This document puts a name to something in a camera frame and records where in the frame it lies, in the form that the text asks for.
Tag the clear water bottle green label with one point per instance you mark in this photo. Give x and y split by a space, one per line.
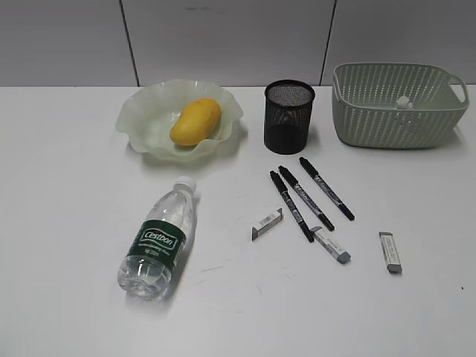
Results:
147 269

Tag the black marker pen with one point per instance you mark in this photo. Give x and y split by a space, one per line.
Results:
283 191
316 177
294 184

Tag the grey eraser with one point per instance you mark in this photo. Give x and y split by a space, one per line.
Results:
390 253
266 224
331 246

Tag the yellow mango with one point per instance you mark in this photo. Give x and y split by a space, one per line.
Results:
196 122

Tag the waste paper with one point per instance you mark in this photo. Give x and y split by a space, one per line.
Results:
404 102

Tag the black mesh pen holder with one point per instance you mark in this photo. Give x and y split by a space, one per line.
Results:
288 111

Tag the green plastic basket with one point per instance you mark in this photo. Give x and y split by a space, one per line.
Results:
364 108

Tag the translucent green wavy plate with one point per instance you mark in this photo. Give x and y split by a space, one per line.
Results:
148 117

